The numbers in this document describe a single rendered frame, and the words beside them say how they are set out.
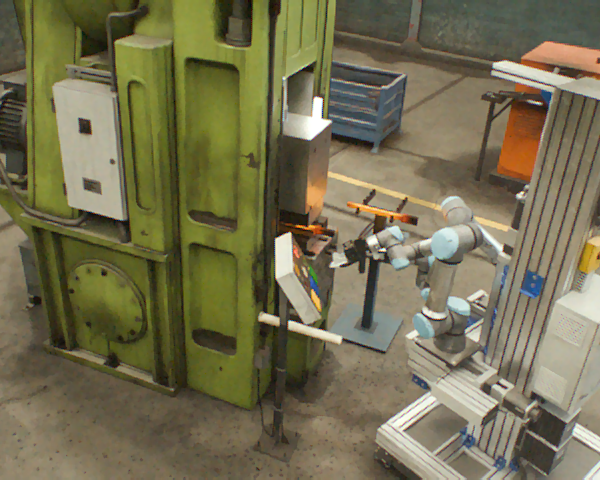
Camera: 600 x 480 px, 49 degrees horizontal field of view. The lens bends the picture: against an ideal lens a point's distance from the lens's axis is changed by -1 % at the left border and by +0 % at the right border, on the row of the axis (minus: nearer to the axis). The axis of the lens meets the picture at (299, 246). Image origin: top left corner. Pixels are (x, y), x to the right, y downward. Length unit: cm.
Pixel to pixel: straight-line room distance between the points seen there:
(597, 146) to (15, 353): 342
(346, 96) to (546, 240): 469
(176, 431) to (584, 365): 209
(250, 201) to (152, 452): 143
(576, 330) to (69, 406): 267
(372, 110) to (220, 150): 419
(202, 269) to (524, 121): 404
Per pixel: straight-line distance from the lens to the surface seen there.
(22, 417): 397
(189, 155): 316
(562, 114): 262
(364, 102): 715
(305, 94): 349
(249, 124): 291
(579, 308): 280
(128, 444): 369
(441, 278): 273
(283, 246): 295
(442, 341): 303
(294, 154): 316
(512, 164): 679
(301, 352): 377
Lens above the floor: 268
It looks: 30 degrees down
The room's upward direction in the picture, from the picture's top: 4 degrees clockwise
